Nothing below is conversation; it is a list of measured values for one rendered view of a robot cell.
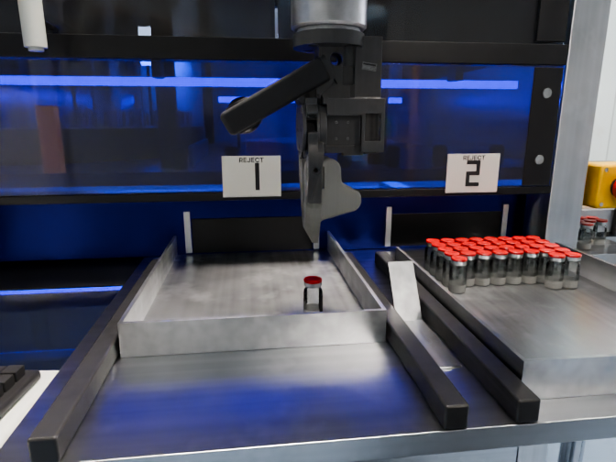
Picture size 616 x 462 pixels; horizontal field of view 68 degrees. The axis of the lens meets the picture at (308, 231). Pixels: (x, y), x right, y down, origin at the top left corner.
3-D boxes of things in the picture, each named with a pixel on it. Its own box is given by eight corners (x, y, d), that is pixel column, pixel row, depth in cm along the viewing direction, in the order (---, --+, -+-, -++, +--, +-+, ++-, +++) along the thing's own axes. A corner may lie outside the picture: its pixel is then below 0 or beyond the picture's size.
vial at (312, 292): (302, 313, 54) (302, 278, 53) (321, 312, 54) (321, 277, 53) (304, 321, 51) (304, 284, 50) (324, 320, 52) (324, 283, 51)
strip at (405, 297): (385, 308, 55) (387, 261, 54) (409, 306, 56) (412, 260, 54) (430, 369, 42) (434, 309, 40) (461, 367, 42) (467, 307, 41)
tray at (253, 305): (175, 256, 77) (173, 236, 76) (329, 250, 80) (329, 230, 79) (120, 357, 44) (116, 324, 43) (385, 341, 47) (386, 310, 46)
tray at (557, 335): (394, 269, 70) (395, 247, 69) (554, 262, 73) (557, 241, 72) (519, 401, 37) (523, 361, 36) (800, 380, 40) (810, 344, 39)
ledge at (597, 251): (528, 245, 91) (529, 235, 91) (588, 242, 93) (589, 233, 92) (577, 266, 78) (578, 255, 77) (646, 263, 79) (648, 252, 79)
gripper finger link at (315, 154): (324, 205, 45) (324, 113, 43) (308, 205, 45) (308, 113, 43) (317, 198, 50) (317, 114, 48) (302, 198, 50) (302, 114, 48)
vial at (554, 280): (540, 284, 63) (544, 252, 62) (555, 283, 63) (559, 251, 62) (550, 290, 61) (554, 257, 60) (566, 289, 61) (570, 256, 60)
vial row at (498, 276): (438, 282, 64) (441, 250, 62) (560, 278, 66) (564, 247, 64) (445, 288, 61) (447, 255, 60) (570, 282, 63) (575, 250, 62)
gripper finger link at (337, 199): (363, 247, 48) (365, 159, 46) (306, 249, 47) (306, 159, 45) (356, 240, 51) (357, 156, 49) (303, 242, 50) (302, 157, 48)
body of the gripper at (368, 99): (384, 159, 46) (389, 28, 43) (297, 160, 45) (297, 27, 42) (365, 154, 53) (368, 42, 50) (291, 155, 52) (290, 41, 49)
